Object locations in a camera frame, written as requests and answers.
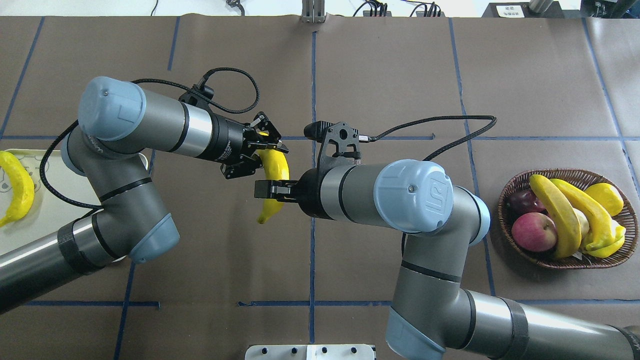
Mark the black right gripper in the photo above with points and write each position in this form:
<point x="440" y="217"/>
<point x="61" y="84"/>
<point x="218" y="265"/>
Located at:
<point x="309" y="192"/>

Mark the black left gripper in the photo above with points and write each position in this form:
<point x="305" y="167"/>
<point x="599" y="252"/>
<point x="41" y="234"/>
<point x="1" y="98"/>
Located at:
<point x="226" y="139"/>

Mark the yellow banana moved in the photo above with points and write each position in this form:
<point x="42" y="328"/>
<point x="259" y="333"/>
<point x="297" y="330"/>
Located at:
<point x="276" y="167"/>
<point x="23" y="188"/>

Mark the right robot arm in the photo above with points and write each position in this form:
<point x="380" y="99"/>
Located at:
<point x="430" y="311"/>

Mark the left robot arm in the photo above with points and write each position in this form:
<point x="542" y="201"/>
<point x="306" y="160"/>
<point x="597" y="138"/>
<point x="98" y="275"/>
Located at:
<point x="117" y="120"/>

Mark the brown wicker basket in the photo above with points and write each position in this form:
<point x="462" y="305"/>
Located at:
<point x="581" y="179"/>

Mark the black power strip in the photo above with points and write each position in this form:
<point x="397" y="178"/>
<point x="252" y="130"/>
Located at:
<point x="379" y="13"/>

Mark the white bear print tray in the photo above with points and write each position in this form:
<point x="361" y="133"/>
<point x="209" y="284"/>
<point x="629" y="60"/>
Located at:
<point x="48" y="213"/>

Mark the dark purple plum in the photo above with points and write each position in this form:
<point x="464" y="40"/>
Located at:
<point x="525" y="202"/>

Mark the red apple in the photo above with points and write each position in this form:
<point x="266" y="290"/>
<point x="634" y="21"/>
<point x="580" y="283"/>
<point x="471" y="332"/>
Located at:
<point x="534" y="232"/>

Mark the yellow banana beside apple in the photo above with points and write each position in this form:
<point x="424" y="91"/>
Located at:
<point x="560" y="210"/>

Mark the black box with label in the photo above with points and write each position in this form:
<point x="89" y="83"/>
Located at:
<point x="521" y="10"/>

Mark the pale pear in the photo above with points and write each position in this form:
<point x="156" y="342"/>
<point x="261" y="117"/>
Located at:
<point x="584" y="225"/>

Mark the yellow banana middle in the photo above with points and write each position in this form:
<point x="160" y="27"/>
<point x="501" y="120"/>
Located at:
<point x="605" y="236"/>

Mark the yellow lemon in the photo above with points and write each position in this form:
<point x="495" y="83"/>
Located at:
<point x="607" y="196"/>

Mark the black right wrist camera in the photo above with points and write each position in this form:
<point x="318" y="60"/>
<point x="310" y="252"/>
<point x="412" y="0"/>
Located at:
<point x="339" y="143"/>

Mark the aluminium frame post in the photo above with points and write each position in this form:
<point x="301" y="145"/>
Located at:
<point x="313" y="11"/>

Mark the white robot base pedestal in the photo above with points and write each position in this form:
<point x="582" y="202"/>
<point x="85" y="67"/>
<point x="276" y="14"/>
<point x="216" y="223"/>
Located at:
<point x="348" y="351"/>

